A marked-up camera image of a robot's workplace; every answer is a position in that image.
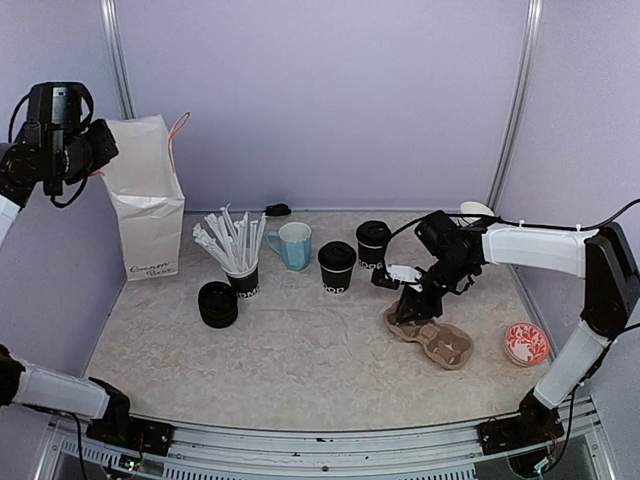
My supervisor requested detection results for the bundle of white wrapped straws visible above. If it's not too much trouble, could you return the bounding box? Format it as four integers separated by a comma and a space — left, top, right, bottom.
192, 204, 267, 274

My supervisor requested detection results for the brown cardboard cup carrier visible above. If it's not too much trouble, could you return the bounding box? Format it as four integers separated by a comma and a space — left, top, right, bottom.
383, 302, 474, 370

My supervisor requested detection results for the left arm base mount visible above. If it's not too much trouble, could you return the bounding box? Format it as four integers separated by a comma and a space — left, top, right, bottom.
86, 377, 174, 457

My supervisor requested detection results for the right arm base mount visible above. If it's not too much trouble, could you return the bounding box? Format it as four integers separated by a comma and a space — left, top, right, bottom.
476, 390, 565, 455

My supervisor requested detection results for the red patterned white bowl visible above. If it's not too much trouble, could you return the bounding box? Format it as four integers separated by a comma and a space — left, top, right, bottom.
503, 322, 551, 367

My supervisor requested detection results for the black plastic cup lid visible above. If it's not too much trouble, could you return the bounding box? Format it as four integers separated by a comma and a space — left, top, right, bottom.
356, 220, 391, 248

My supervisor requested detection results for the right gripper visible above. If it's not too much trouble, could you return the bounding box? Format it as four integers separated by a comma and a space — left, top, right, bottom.
397, 253, 477, 323

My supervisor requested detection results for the stack of black lids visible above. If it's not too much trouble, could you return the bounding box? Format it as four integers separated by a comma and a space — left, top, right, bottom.
197, 281, 239, 329

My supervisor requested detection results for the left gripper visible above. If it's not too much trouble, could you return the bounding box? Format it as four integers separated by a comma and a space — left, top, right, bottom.
46, 117, 119, 184

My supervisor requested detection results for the black paper coffee cup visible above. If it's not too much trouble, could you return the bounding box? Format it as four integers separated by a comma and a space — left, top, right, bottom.
357, 242, 385, 270

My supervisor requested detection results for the right aluminium post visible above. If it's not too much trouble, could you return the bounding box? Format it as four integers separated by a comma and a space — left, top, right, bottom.
487, 0, 544, 211

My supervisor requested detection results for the stack of paper cups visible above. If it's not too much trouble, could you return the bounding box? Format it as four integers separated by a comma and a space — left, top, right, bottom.
459, 201, 494, 216

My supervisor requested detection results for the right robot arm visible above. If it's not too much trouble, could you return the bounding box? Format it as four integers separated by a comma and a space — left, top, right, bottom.
383, 210, 639, 444

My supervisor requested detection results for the white paper bag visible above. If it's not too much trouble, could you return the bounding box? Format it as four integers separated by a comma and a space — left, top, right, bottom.
99, 112, 190, 281

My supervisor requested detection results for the aluminium post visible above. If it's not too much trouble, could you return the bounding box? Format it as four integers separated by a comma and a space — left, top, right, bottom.
487, 0, 544, 211
99, 0, 136, 120

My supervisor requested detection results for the light blue ceramic mug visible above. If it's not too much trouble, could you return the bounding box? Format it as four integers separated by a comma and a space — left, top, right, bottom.
266, 222, 312, 272

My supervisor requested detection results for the stray black lid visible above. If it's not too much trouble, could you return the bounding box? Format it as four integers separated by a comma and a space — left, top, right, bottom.
264, 203, 291, 217

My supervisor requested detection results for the black cup holding straws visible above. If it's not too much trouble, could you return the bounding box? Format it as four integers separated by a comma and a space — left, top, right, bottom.
225, 263, 259, 299

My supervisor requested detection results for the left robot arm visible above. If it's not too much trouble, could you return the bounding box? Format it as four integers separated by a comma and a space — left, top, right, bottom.
1, 82, 140, 445

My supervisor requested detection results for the left aluminium post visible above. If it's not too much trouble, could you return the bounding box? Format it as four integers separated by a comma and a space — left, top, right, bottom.
99, 0, 136, 120

